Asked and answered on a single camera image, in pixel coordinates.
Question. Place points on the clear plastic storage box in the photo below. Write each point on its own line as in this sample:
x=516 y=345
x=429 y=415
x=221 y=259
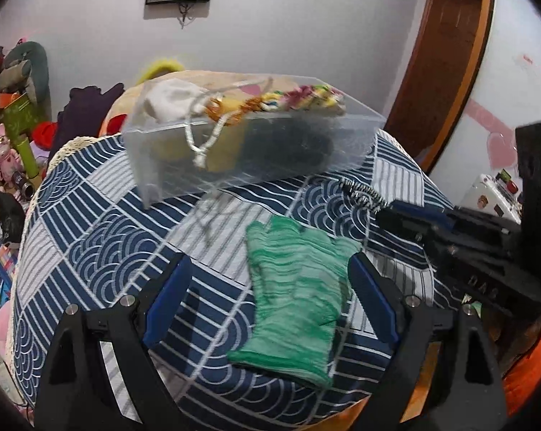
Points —
x=195 y=131

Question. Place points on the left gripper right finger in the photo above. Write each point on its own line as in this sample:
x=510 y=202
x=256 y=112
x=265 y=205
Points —
x=465 y=392

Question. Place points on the grey green plush toy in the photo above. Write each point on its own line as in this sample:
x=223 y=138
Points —
x=25 y=70

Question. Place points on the green knitted glove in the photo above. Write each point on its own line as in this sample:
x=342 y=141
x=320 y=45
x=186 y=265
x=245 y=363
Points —
x=300 y=286

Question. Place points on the pink bunny toy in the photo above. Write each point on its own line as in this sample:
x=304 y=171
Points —
x=10 y=160

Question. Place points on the black gold chain pouch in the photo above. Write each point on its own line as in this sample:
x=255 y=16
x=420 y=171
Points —
x=285 y=147

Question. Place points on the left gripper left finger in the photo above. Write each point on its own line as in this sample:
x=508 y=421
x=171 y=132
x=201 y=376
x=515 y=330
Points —
x=75 y=392

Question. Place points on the dark purple garment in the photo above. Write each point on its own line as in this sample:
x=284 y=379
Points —
x=84 y=114

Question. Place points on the brown wooden door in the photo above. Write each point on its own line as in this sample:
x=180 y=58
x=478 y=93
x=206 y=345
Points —
x=440 y=75

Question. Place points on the yellow green sponge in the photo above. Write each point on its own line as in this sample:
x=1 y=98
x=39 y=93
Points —
x=172 y=148

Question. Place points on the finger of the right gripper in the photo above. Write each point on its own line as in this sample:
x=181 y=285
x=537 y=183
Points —
x=404 y=229
x=422 y=215

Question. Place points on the green cardboard box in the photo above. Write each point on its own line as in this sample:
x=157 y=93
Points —
x=21 y=116

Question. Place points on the beige patterned blanket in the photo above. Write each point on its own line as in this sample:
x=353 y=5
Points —
x=131 y=107

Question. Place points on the red plush item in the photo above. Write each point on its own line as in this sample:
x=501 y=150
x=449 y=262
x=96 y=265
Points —
x=44 y=135

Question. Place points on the green bottle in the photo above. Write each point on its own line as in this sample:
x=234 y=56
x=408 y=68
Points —
x=23 y=147

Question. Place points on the white drawstring pouch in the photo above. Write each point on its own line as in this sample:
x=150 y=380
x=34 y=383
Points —
x=176 y=101

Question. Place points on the floral fabric scrunchie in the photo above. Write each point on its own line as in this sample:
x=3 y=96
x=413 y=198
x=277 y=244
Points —
x=323 y=99

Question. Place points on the white sticker suitcase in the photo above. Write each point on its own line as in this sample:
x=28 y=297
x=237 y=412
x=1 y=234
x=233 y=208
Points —
x=495 y=195

